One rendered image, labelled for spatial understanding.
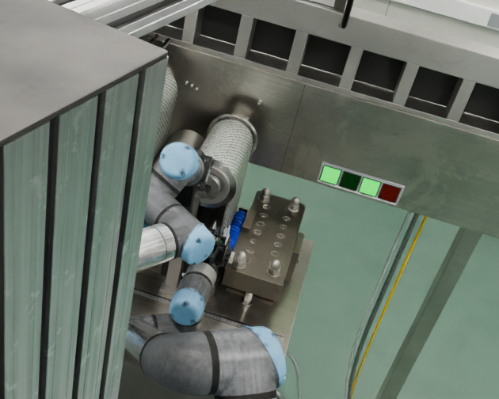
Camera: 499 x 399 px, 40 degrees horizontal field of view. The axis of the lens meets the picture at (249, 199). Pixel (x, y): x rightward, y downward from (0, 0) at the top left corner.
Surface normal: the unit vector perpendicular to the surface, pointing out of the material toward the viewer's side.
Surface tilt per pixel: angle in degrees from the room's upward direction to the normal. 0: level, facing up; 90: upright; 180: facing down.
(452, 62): 90
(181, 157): 50
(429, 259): 0
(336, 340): 0
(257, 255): 0
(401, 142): 90
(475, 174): 90
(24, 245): 90
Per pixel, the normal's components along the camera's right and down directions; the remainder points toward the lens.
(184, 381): -0.24, 0.33
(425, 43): -0.22, 0.53
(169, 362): -0.51, -0.23
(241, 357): 0.34, -0.29
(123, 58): 0.21, -0.79
